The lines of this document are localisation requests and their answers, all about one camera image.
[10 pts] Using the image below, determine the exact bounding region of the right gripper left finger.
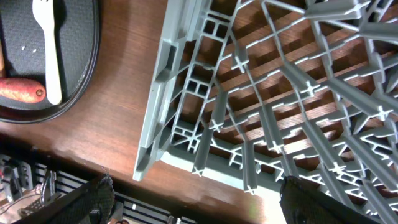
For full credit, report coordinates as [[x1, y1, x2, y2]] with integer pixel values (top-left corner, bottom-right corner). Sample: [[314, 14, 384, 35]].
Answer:
[[16, 174, 114, 224]]

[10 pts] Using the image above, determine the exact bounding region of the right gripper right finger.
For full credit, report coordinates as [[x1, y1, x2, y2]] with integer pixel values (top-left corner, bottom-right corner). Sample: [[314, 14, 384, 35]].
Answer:
[[280, 175, 378, 224]]

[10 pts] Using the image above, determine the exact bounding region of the orange carrot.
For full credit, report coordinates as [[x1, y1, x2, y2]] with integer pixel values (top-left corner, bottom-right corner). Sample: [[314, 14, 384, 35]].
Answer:
[[1, 78, 46, 103]]

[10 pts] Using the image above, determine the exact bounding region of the white plastic fork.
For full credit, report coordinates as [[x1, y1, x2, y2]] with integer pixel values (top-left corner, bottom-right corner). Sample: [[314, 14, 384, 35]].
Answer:
[[32, 0, 62, 105]]

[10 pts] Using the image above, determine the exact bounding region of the grey dishwasher rack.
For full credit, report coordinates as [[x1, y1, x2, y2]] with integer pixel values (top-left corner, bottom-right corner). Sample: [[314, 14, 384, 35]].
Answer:
[[133, 1, 397, 223]]

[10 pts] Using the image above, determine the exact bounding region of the round black tray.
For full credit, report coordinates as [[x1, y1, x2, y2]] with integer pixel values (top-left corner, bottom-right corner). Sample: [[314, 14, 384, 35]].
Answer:
[[1, 0, 100, 124]]

